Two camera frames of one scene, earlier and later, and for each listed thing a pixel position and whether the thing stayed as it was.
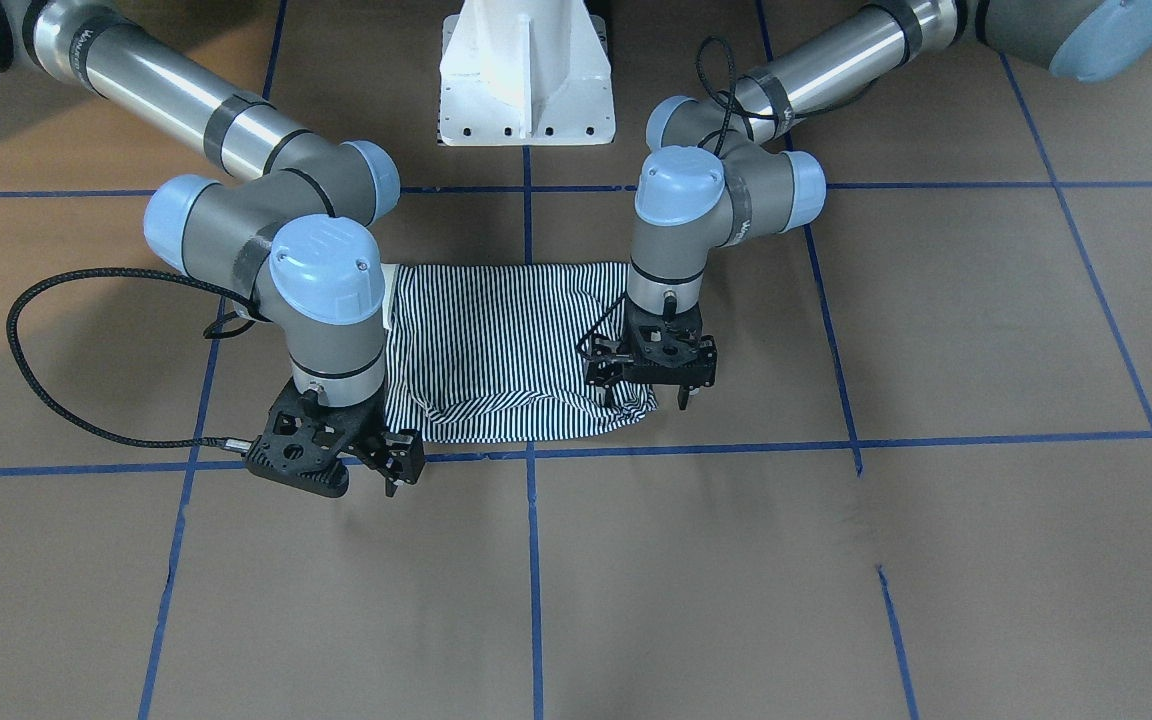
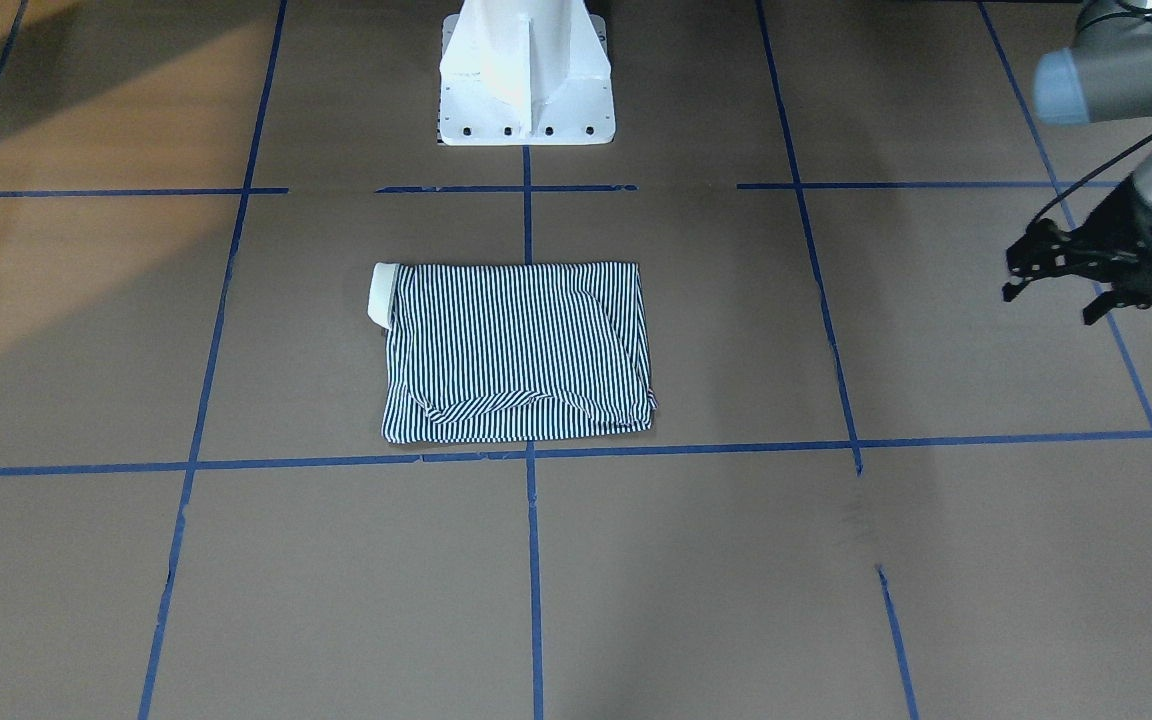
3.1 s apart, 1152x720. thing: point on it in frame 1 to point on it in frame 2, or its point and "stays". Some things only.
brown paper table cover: x=956 y=460 stays
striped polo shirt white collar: x=485 y=352 stays
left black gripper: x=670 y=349 to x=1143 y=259
